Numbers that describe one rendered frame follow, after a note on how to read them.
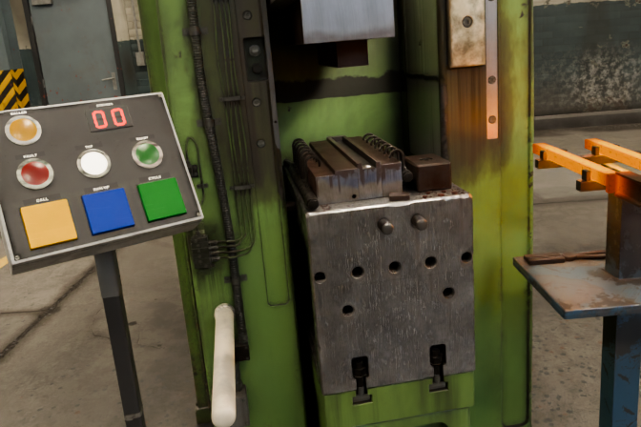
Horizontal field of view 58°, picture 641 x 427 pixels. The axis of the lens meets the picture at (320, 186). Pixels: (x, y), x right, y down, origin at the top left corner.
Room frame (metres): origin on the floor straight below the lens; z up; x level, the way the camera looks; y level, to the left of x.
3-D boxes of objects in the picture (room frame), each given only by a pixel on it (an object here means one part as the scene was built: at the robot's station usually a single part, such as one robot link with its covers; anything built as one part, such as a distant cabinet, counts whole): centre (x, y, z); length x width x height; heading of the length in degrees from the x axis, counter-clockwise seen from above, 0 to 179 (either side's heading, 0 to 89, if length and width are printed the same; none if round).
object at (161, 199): (1.08, 0.30, 1.01); 0.07 x 0.05 x 0.07; 123
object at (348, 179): (1.49, -0.06, 0.96); 0.42 x 0.20 x 0.09; 8
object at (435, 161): (1.37, -0.26, 0.95); 0.12 x 0.08 x 0.06; 8
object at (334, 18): (1.49, -0.06, 1.32); 0.42 x 0.20 x 0.10; 8
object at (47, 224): (0.97, 0.47, 1.01); 0.07 x 0.05 x 0.07; 123
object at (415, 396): (1.51, -0.11, 0.23); 0.55 x 0.37 x 0.47; 8
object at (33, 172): (1.01, 0.50, 1.09); 0.05 x 0.03 x 0.04; 98
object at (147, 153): (1.11, 0.33, 1.09); 0.05 x 0.03 x 0.04; 98
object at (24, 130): (1.04, 0.52, 1.16); 0.05 x 0.03 x 0.04; 98
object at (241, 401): (1.35, 0.28, 0.36); 0.09 x 0.07 x 0.12; 98
